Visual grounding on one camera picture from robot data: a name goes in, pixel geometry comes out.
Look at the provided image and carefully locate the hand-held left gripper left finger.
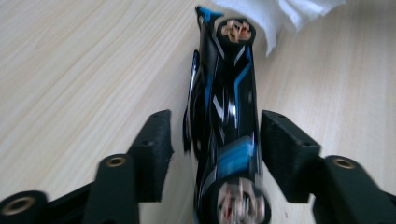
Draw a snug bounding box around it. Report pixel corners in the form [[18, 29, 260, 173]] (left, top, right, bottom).
[[126, 109, 175, 203]]

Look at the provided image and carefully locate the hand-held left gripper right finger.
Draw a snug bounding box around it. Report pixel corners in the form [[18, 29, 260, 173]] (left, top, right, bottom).
[[259, 109, 322, 204]]

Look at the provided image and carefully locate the blue toy car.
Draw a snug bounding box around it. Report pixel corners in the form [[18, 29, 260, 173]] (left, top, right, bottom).
[[182, 5, 273, 224]]

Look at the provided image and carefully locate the white wet wipe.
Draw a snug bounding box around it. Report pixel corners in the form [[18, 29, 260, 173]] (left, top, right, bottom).
[[211, 0, 347, 58]]

